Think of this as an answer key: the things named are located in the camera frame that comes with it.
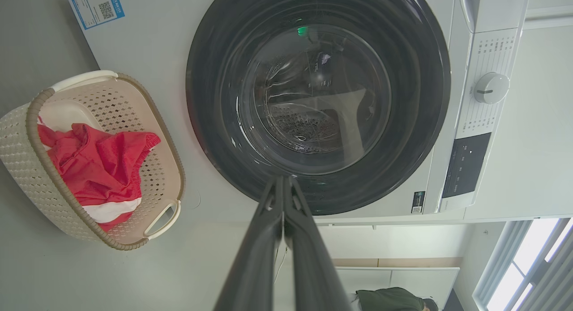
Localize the black round glass washer door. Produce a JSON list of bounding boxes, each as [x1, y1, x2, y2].
[[185, 0, 452, 216]]

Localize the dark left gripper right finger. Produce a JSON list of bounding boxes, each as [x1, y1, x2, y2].
[[284, 175, 355, 311]]

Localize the white round control knob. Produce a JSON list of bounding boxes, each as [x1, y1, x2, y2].
[[473, 72, 511, 105]]

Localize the blue energy label sticker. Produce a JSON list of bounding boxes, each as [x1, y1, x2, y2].
[[66, 0, 125, 31]]

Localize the steel washer drum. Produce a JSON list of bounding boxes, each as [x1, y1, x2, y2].
[[262, 85, 359, 155]]

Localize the white low cabinet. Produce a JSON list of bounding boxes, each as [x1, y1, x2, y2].
[[335, 266, 462, 311]]

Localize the red garment with white stripes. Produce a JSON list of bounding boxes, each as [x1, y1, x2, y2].
[[37, 116, 144, 233]]

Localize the window with grey frame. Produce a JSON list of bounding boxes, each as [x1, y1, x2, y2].
[[472, 218, 573, 311]]

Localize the person in green jacket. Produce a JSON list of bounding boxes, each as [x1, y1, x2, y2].
[[355, 287, 440, 311]]

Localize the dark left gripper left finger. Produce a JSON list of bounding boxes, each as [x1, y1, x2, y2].
[[214, 175, 286, 311]]

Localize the white front-load washing machine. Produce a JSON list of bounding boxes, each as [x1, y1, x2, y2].
[[66, 0, 533, 226]]

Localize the red and white garment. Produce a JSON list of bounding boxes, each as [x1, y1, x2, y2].
[[58, 123, 162, 204]]

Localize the white detergent drawer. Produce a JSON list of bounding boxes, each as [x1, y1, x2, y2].
[[459, 0, 532, 34]]

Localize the cream perforated laundry basket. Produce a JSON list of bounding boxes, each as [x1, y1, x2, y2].
[[0, 70, 187, 251]]

